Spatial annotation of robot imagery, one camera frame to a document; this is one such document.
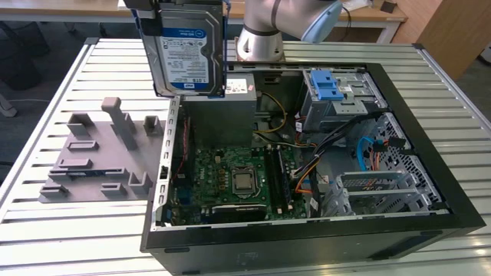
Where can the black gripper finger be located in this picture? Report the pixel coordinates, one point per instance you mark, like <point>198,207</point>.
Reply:
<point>150,27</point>

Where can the hard disk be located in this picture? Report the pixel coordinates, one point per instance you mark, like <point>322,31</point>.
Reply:
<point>189,57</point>

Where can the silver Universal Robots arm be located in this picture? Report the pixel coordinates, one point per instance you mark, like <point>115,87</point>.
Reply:
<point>261,43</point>

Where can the large white box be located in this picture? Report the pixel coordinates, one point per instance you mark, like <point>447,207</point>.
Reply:
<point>121,4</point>

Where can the wooden desk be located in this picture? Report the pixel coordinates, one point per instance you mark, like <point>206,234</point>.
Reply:
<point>77,13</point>

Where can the black office chair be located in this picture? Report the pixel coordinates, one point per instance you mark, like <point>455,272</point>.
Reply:
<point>23,57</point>

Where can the grey power supply unit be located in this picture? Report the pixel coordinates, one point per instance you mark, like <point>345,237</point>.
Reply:
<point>219,123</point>

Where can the grey table foot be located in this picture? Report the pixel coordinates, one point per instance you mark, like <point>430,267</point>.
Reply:
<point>7,109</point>

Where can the grey parts rack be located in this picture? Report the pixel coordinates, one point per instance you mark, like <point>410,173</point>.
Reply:
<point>107,161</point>

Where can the blue drive latch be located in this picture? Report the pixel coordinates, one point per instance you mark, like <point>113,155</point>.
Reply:
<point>325,86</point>

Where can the green motherboard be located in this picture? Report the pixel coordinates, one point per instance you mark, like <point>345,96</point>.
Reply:
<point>215,172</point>

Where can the green RAM stick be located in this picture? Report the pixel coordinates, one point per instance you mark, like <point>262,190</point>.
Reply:
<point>85,173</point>

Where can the clear plastic bag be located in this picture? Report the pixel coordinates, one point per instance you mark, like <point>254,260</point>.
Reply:
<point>358,4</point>

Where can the grey optical drive cage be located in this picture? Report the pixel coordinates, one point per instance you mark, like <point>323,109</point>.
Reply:
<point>345,112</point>

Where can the silver CPU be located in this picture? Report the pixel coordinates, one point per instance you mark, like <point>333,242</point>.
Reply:
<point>245,181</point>

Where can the blue motherboard port block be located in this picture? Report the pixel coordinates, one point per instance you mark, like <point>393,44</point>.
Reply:
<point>185,197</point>

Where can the small dark box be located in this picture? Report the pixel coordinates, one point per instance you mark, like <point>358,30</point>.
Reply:
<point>389,7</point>

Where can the black graphics card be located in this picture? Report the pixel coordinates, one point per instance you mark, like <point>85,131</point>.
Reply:
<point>238,211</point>

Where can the wooden cabinet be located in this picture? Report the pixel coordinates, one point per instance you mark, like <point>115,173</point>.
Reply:
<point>453,34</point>

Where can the black PC case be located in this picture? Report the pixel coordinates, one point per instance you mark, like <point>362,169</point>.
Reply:
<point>269,247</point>

